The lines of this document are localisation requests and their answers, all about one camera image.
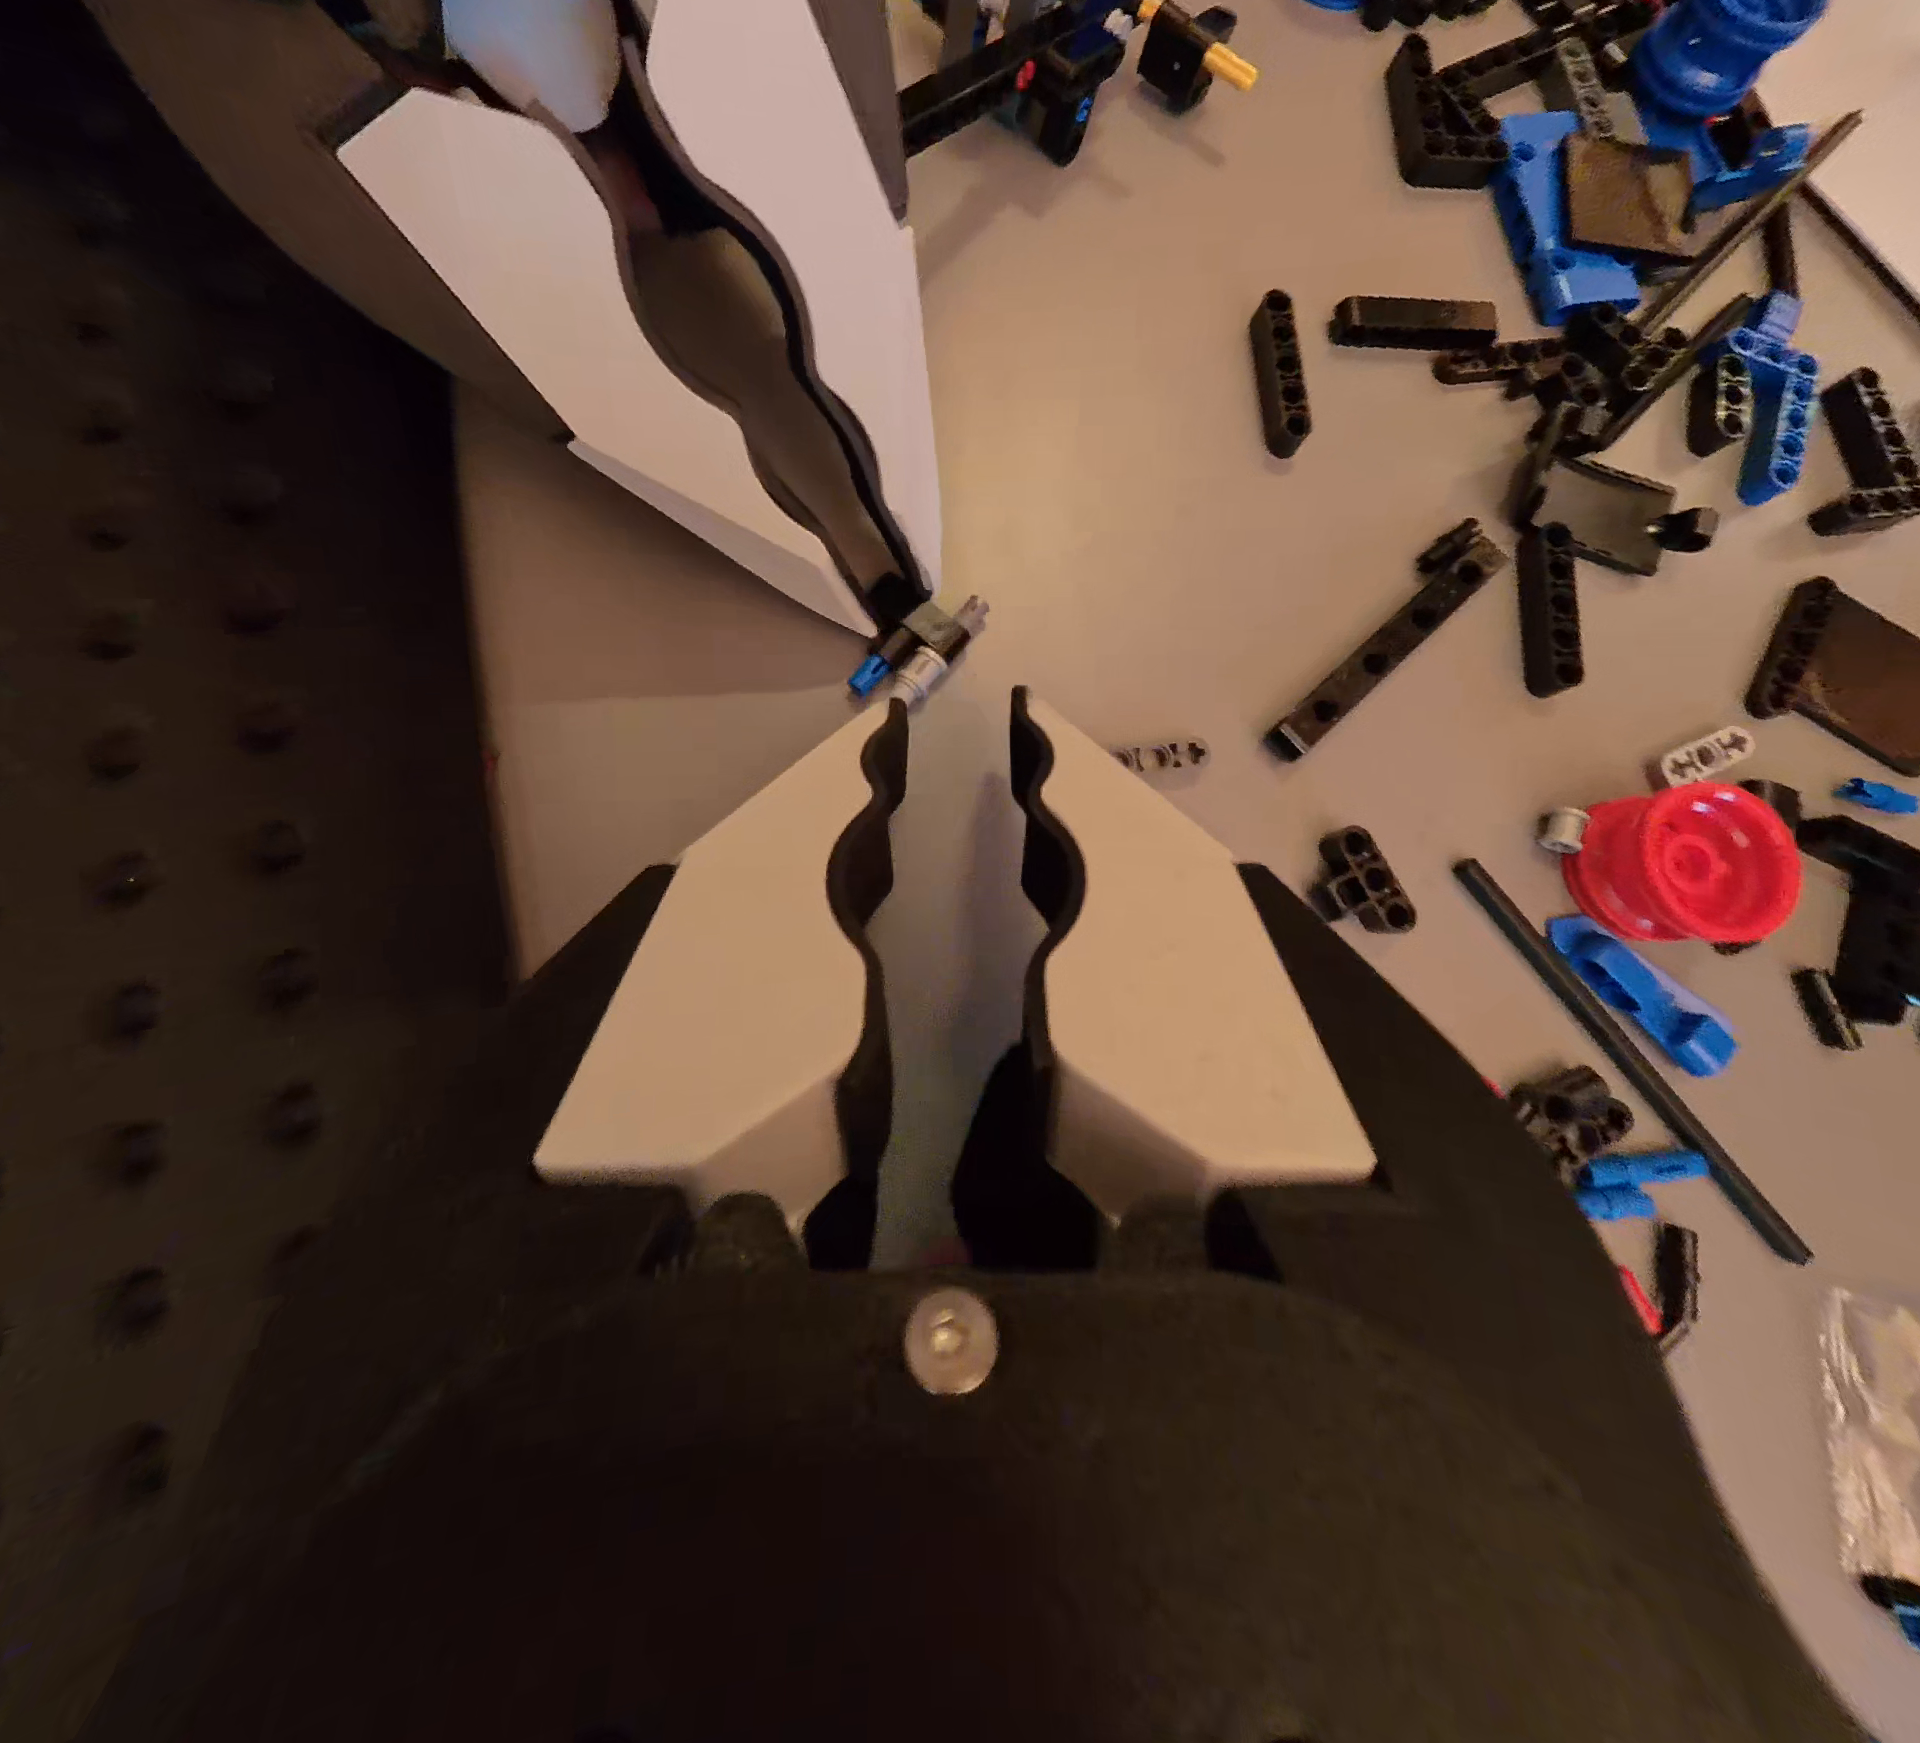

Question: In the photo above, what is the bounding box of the blue angled beam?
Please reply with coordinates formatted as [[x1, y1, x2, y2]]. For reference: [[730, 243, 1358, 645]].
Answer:
[[1727, 320, 1826, 512]]

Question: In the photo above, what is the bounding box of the grey long holed beam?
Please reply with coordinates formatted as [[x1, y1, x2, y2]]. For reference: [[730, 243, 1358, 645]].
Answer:
[[1548, 37, 1647, 146]]

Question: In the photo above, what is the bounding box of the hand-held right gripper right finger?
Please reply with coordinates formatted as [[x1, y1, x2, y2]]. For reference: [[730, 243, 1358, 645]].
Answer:
[[962, 689, 1383, 1267]]

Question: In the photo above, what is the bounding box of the black elbow connector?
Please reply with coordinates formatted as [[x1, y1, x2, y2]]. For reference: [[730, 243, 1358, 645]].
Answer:
[[1789, 967, 1862, 1056]]

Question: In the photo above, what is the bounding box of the pile of small pins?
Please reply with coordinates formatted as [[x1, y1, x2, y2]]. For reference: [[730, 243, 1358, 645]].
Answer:
[[1497, 1058, 1720, 1357]]

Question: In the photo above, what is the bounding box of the black three-hole connector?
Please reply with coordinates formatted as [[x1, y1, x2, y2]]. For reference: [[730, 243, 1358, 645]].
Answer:
[[1559, 305, 1699, 423]]

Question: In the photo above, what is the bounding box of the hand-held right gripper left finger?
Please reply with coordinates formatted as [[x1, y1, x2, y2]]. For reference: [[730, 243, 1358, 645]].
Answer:
[[531, 693, 918, 1267]]

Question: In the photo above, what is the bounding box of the black piece with yellow axle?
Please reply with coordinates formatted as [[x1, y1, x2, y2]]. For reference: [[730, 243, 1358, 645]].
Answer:
[[1132, 0, 1263, 119]]

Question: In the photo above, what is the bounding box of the long black axle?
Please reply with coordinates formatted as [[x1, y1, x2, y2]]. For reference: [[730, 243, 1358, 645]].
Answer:
[[1445, 854, 1822, 1267], [1631, 106, 1870, 342]]

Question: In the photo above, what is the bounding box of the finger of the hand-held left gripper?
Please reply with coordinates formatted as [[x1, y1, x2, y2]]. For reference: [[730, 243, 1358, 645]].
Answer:
[[331, 82, 921, 652], [626, 0, 947, 611]]

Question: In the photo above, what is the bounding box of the grey black long pin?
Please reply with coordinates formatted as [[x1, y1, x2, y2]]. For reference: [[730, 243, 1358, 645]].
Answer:
[[887, 594, 1000, 707]]

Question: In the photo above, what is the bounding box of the blue fender piece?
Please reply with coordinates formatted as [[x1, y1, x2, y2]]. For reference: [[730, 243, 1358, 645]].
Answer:
[[1684, 115, 1822, 223]]

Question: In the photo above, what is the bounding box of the black five-hole beam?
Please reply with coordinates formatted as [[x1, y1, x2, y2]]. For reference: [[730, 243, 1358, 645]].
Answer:
[[1246, 288, 1320, 460]]

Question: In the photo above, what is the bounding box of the black perforated panel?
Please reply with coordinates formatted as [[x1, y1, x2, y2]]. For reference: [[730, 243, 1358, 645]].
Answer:
[[0, 0, 522, 1743]]

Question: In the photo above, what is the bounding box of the medium black axle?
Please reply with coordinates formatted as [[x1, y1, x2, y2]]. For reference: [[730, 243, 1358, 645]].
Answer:
[[1591, 288, 1760, 448]]

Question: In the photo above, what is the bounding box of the blue flat panel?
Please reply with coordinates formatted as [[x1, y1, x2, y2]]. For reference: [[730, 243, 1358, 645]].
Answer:
[[1491, 106, 1647, 330]]

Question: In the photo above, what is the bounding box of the long black holed beam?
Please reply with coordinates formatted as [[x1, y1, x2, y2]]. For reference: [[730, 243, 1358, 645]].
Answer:
[[1263, 512, 1508, 769]]

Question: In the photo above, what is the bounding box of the red wheel rim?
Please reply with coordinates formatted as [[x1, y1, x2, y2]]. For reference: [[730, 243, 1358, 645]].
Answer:
[[1559, 784, 1805, 949]]

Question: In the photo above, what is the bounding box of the blue curved panel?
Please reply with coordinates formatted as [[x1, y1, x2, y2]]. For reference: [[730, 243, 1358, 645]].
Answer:
[[1542, 909, 1743, 1080]]

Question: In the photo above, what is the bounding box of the clear plastic bag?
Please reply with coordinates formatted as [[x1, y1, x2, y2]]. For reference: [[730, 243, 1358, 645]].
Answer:
[[1814, 1286, 1920, 1584]]

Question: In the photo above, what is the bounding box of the black connector with blue pin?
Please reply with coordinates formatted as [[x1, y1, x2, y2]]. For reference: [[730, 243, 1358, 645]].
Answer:
[[844, 599, 967, 703]]

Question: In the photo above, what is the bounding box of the short black holed beam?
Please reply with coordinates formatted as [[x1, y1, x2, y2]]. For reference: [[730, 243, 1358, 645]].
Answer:
[[1684, 349, 1751, 460]]

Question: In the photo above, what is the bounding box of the white book stand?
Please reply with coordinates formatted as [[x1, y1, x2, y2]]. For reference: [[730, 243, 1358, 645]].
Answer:
[[1743, 0, 1920, 313]]

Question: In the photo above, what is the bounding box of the black thin beam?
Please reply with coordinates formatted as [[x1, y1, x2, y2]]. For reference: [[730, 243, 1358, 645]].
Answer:
[[1425, 332, 1574, 389]]

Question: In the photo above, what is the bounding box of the black flat plate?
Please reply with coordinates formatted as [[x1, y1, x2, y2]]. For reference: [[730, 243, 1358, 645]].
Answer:
[[1327, 288, 1506, 352]]

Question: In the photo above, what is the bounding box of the black open frame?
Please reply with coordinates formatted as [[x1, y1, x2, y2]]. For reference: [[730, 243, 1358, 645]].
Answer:
[[1374, 19, 1601, 194]]

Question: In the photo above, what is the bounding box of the black tee connector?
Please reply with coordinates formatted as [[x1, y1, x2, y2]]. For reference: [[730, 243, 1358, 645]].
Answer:
[[1307, 818, 1419, 939]]

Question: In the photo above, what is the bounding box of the grey desk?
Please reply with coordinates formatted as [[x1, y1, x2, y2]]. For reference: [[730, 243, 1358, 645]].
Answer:
[[451, 0, 1920, 1743]]

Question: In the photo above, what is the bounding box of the black angled beam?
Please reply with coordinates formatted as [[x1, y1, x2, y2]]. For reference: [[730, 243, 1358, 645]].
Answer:
[[1743, 784, 1920, 1051], [1805, 358, 1920, 546]]

